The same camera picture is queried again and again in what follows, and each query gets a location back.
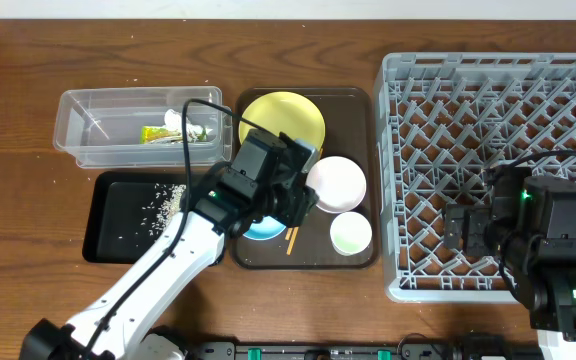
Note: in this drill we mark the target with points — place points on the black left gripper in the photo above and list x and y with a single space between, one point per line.
297 201

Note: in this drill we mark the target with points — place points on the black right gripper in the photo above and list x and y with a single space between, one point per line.
478 220

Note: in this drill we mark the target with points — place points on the blue bowl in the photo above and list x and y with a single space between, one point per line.
265 229

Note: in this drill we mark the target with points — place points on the pink bowl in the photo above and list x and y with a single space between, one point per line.
339 183

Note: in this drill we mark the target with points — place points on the rice pile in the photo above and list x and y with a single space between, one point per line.
150 207

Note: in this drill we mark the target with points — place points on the white green cup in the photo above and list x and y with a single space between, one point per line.
350 233

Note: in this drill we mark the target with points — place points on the white tissue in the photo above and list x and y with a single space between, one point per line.
176 126

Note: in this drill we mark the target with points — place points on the green snack wrapper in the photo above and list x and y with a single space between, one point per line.
160 135

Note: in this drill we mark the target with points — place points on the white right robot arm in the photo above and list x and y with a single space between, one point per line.
546 286

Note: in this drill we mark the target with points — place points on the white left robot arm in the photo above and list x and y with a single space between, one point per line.
114 325

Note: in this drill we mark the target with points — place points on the grey dishwasher rack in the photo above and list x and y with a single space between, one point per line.
441 118

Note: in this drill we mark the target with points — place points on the black waste tray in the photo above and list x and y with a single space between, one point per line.
99 244

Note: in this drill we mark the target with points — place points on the clear plastic waste bin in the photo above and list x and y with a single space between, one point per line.
102 128

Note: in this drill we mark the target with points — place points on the wooden chopstick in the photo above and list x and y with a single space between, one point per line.
291 242
289 233

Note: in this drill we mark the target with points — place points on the yellow plate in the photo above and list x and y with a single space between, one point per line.
289 113

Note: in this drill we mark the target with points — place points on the brown serving tray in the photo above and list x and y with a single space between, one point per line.
347 113

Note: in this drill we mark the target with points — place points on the black rail at table edge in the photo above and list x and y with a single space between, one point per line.
163 344

